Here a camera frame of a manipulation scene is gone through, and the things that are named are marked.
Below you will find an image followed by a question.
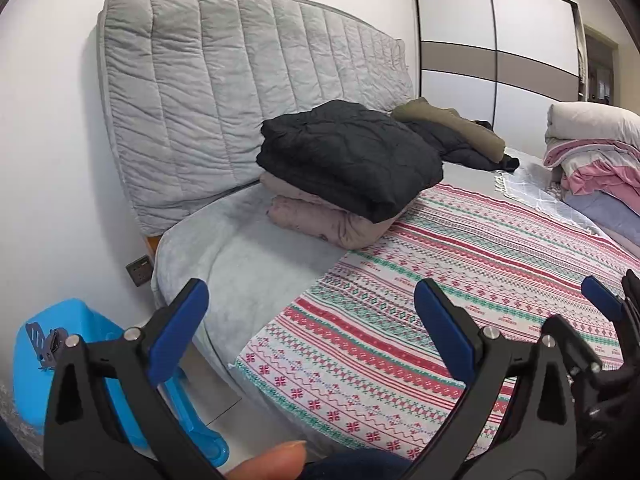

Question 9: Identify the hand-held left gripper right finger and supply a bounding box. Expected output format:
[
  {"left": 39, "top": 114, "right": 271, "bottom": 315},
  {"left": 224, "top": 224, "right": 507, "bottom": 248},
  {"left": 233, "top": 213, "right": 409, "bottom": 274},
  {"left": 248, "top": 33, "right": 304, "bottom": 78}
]
[{"left": 400, "top": 277, "right": 582, "bottom": 480}]

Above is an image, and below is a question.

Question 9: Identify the wooden bed frame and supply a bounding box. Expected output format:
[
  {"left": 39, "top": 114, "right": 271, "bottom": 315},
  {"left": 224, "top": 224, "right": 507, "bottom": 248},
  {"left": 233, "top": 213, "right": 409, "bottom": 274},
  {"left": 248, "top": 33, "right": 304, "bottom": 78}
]
[{"left": 141, "top": 232, "right": 162, "bottom": 263}]

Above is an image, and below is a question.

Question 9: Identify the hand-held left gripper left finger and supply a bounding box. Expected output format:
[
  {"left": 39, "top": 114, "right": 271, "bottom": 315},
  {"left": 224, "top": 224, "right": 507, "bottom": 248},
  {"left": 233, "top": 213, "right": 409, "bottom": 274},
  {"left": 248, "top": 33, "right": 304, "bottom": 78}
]
[{"left": 42, "top": 278, "right": 226, "bottom": 480}]

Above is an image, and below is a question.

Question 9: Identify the black quilted jacket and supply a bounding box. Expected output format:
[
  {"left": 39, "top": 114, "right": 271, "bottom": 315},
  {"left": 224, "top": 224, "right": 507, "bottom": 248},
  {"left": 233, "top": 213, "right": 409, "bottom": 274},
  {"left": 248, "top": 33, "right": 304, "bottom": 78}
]
[{"left": 256, "top": 100, "right": 445, "bottom": 222}]

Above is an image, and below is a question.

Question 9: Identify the olive and black jacket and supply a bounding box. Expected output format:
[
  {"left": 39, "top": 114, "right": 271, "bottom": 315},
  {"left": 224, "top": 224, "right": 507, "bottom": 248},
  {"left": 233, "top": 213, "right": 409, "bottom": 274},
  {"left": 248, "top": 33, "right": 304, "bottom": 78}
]
[{"left": 390, "top": 96, "right": 521, "bottom": 175}]

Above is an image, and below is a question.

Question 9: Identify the pink floral folded quilt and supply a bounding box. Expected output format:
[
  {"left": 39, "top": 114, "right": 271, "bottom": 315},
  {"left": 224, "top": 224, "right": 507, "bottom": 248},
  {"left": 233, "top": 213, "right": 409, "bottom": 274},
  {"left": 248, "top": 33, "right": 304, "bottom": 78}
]
[{"left": 259, "top": 172, "right": 416, "bottom": 250}]

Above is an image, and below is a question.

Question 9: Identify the white fringed quilted cloth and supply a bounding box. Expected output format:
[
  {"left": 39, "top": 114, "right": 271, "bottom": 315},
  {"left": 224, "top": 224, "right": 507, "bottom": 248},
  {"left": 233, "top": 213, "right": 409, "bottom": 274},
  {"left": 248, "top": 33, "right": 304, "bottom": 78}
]
[{"left": 494, "top": 162, "right": 601, "bottom": 233}]

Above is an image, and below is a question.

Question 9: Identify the grey quilted headboard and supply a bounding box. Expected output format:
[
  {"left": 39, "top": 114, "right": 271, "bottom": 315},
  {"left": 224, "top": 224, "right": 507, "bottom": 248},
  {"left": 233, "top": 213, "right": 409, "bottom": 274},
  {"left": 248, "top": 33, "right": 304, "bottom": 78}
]
[{"left": 95, "top": 0, "right": 416, "bottom": 237}]

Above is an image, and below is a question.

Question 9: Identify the blue plastic stool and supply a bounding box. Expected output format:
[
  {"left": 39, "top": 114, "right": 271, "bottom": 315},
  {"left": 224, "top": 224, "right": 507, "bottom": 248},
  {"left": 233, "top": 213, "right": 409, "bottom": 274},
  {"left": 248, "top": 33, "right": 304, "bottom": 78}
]
[{"left": 11, "top": 298, "right": 230, "bottom": 471}]

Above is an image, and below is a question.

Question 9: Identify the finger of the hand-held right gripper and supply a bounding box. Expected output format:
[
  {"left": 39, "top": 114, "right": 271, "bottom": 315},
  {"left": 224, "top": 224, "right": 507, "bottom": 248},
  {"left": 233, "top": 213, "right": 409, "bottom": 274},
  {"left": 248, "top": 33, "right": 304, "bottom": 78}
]
[
  {"left": 542, "top": 314, "right": 603, "bottom": 377},
  {"left": 581, "top": 269, "right": 640, "bottom": 322}
]

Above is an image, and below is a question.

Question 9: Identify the red green patterned blanket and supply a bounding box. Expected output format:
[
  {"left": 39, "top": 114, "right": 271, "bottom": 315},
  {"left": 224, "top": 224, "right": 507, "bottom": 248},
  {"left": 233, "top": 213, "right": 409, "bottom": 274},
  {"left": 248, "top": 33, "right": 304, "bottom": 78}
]
[{"left": 234, "top": 183, "right": 640, "bottom": 461}]

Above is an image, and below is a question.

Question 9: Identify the white sliding door wardrobe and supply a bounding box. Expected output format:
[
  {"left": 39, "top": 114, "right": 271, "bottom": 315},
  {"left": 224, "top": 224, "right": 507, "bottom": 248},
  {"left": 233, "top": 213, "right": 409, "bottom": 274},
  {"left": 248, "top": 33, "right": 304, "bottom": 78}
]
[{"left": 411, "top": 0, "right": 587, "bottom": 148}]

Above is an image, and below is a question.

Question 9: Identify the grey wall socket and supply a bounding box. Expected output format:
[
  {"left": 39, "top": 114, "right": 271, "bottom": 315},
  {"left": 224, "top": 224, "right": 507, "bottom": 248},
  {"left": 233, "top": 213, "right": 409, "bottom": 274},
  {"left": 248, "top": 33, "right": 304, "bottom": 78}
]
[{"left": 126, "top": 255, "right": 153, "bottom": 287}]

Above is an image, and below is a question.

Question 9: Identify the white and pink folded quilt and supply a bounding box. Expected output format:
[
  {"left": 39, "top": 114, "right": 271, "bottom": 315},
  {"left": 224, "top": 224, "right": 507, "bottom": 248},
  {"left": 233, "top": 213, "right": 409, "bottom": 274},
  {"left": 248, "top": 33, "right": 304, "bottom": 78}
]
[{"left": 542, "top": 101, "right": 640, "bottom": 211}]

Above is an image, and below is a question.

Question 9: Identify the blue-grey folded cloth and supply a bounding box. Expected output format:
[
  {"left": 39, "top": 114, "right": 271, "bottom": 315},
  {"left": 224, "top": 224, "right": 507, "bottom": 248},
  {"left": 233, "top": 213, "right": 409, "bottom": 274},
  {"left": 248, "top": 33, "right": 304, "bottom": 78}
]
[{"left": 562, "top": 191, "right": 640, "bottom": 251}]

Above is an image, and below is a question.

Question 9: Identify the person's left hand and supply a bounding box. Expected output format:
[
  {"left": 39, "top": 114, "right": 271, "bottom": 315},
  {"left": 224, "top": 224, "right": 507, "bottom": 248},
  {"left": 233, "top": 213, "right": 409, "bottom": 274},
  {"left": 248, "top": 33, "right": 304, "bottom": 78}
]
[{"left": 224, "top": 441, "right": 308, "bottom": 480}]

